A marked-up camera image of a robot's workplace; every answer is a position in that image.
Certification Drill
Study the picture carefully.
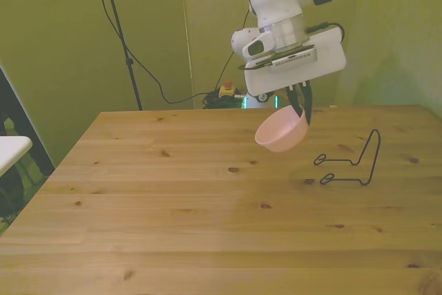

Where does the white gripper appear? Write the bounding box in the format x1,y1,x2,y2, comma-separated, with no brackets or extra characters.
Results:
243,28,347,127

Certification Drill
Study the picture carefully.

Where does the pink plastic bowl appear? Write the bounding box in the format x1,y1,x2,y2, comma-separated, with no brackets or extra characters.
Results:
254,105,309,153

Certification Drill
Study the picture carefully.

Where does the yellow emergency stop button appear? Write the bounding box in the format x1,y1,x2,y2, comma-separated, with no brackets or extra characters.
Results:
219,79,243,99

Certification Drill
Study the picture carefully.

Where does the black tripod pole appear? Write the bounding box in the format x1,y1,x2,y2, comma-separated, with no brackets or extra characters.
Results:
97,0,144,111

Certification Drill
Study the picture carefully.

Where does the black slanted board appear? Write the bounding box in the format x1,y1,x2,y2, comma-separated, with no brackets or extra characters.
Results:
0,62,57,180

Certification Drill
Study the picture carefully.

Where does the white side table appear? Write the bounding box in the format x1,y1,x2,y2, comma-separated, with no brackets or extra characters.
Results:
0,135,34,179

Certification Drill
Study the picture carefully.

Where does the dark round fan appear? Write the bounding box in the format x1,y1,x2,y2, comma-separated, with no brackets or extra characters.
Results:
0,166,37,225

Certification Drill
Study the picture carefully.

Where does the coiled black cable bundle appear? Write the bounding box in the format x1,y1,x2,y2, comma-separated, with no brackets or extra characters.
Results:
201,88,247,111

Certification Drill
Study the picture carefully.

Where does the black wire plate stand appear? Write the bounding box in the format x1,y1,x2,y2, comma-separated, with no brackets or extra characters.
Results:
312,129,382,187

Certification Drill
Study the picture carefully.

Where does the black tripod camera cable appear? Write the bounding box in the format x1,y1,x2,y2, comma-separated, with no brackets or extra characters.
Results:
87,0,209,105

